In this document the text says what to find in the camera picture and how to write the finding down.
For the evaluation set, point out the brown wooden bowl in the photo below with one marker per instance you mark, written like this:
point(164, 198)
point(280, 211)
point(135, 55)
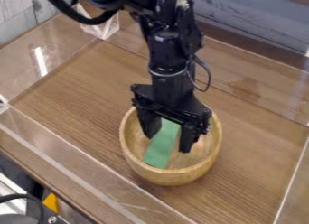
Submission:
point(185, 167)

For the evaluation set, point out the clear acrylic tray walls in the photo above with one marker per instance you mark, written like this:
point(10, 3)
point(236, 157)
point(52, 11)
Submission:
point(66, 85)

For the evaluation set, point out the green rectangular block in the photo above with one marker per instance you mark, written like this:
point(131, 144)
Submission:
point(161, 147)

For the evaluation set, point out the clear acrylic corner bracket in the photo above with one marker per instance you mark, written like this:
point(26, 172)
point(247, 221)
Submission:
point(102, 31)

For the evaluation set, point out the black equipment with screw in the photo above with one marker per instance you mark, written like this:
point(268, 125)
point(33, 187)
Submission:
point(42, 214)

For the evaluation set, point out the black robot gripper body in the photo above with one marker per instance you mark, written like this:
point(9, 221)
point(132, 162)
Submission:
point(171, 94)

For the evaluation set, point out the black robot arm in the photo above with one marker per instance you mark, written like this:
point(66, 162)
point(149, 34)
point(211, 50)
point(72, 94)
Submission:
point(175, 39)

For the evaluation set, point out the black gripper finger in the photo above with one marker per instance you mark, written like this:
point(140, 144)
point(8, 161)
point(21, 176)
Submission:
point(149, 120)
point(189, 136)

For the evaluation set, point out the yellow label on equipment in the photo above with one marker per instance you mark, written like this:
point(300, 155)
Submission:
point(52, 203)

